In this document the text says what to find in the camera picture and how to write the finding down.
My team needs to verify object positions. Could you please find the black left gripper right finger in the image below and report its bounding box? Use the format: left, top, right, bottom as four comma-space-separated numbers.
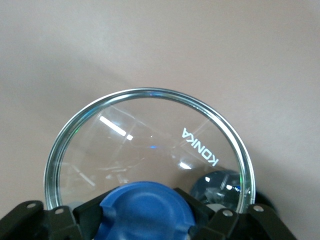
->
174, 187, 298, 240

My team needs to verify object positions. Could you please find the glass lid with blue knob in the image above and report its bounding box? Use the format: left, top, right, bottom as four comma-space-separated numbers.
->
43, 87, 256, 240

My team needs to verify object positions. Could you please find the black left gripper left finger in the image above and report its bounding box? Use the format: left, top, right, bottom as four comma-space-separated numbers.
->
0, 192, 105, 240

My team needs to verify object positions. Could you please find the brown table cloth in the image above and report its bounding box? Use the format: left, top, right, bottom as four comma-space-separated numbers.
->
0, 0, 320, 221

